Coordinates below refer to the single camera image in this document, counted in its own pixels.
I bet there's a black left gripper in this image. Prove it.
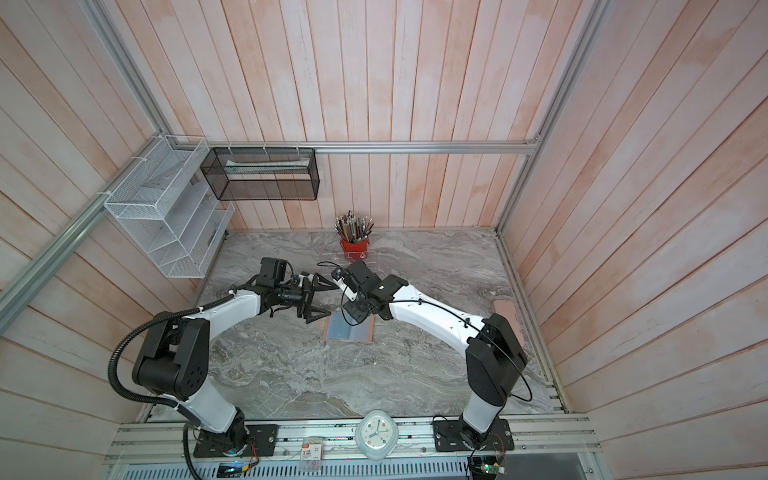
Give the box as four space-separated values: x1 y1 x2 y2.
275 272 339 323

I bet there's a pink card holder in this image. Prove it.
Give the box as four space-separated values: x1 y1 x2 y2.
323 311 376 345

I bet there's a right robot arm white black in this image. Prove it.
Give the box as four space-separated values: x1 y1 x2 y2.
332 260 527 435

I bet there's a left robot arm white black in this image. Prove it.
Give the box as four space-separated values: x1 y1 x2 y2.
132 258 338 436

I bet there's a clear acrylic organizer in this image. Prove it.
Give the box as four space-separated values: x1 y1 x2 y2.
317 252 382 283

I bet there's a red pencil cup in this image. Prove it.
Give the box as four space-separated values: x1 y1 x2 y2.
339 238 369 263

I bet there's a bundle of coloured pencils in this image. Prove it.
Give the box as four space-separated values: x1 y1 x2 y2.
334 210 375 244

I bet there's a pink case on table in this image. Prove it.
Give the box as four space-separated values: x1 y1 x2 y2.
492 299 525 346

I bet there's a white analog clock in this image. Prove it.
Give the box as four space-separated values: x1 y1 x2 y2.
354 410 399 461

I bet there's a small red white box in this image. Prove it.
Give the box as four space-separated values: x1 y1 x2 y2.
298 436 324 473

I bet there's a left blue circuit board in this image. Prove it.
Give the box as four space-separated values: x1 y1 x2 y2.
216 462 250 479

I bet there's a green circuit board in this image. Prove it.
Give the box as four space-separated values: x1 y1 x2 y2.
466 456 506 480

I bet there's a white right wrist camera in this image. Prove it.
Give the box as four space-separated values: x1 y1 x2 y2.
331 267 357 301

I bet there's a black wire mesh basket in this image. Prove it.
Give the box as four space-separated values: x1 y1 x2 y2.
201 146 320 201

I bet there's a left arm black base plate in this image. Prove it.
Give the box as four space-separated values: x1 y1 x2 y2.
193 424 278 458

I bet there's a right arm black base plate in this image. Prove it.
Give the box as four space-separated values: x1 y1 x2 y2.
432 417 515 452

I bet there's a black corrugated cable hose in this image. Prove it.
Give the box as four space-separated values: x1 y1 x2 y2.
107 292 238 480

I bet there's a white wire mesh shelf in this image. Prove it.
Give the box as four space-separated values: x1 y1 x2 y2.
104 135 234 279

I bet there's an aluminium frame rail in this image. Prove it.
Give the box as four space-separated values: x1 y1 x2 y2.
175 137 538 155

